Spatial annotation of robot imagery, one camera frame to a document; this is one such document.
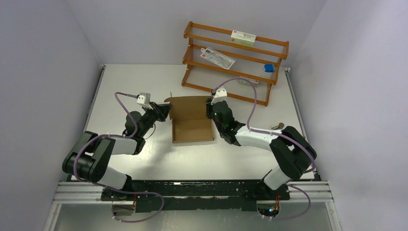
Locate orange wooden shelf rack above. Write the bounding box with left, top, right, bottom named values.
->
left=181, top=21, right=290, bottom=106

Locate small blue object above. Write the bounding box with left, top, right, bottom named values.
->
left=264, top=64, right=275, bottom=73

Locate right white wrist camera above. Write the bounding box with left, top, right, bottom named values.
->
left=211, top=87, right=228, bottom=104

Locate clear plastic packet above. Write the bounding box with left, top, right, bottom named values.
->
left=200, top=47, right=236, bottom=70

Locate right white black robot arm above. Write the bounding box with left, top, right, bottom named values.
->
left=206, top=98, right=317, bottom=199

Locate small brown round knob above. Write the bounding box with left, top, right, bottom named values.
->
left=271, top=123, right=284, bottom=130

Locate green white box top shelf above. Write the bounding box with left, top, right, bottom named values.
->
left=230, top=30, right=256, bottom=48

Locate aluminium frame rail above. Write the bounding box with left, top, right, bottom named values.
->
left=44, top=181, right=342, bottom=231

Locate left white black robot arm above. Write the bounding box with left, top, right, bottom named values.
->
left=62, top=102, right=172, bottom=200

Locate green white box shelf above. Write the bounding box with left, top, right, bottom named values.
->
left=238, top=77, right=259, bottom=88
left=230, top=30, right=256, bottom=48

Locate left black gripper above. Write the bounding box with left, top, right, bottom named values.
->
left=139, top=102, right=173, bottom=137

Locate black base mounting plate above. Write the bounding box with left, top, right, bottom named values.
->
left=101, top=180, right=290, bottom=213

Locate green white box bottom shelf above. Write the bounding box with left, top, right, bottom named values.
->
left=238, top=77, right=259, bottom=88

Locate brown cardboard box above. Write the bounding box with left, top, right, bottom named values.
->
left=164, top=96, right=214, bottom=144

